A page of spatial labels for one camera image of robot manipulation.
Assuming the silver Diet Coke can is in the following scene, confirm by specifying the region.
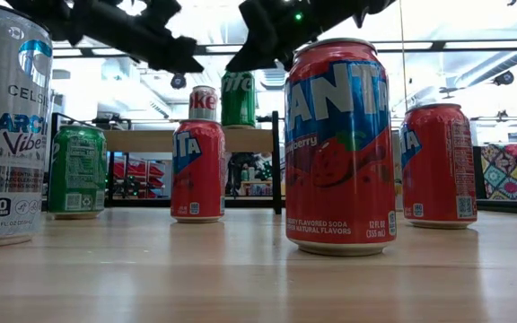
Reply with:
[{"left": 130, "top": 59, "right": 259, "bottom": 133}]
[{"left": 188, "top": 84, "right": 220, "bottom": 122}]

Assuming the wooden shelf board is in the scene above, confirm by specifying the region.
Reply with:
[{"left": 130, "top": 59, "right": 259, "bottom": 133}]
[{"left": 104, "top": 128, "right": 276, "bottom": 153}]

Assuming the white Celsius Arctic Vibe can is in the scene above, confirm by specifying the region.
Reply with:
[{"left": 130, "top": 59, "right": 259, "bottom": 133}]
[{"left": 0, "top": 0, "right": 55, "bottom": 249}]

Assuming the colourful patchwork quilt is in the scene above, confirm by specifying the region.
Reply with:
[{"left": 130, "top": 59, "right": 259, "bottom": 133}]
[{"left": 480, "top": 142, "right": 517, "bottom": 202}]

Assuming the black aluminium table frame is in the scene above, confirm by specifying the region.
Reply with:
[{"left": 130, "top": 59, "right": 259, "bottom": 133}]
[{"left": 476, "top": 196, "right": 517, "bottom": 216}]

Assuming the wooden shelf with black frame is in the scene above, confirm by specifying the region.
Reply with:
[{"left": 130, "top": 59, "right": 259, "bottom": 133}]
[{"left": 42, "top": 110, "right": 285, "bottom": 215}]

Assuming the small bottle shelf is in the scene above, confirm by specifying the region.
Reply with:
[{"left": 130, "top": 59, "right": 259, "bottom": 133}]
[{"left": 240, "top": 168, "right": 274, "bottom": 197}]

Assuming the green Sprite can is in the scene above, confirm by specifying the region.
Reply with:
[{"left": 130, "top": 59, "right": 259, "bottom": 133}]
[
  {"left": 47, "top": 124, "right": 109, "bottom": 221},
  {"left": 221, "top": 70, "right": 257, "bottom": 130}
]

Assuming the red Fanta can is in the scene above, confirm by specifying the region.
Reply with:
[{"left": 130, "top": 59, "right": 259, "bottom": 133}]
[
  {"left": 399, "top": 102, "right": 478, "bottom": 230},
  {"left": 284, "top": 37, "right": 398, "bottom": 258},
  {"left": 171, "top": 118, "right": 227, "bottom": 224}
]

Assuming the black equipment stand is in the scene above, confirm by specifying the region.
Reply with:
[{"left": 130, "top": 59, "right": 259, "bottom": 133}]
[{"left": 225, "top": 152, "right": 267, "bottom": 197}]

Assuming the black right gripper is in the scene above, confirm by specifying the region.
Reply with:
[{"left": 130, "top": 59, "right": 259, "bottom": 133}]
[{"left": 225, "top": 0, "right": 358, "bottom": 73}]

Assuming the red storage bin rack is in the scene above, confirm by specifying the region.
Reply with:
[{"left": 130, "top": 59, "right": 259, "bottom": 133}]
[{"left": 113, "top": 154, "right": 168, "bottom": 199}]

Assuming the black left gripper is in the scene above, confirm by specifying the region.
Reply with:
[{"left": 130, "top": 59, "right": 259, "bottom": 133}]
[{"left": 72, "top": 2, "right": 205, "bottom": 74}]

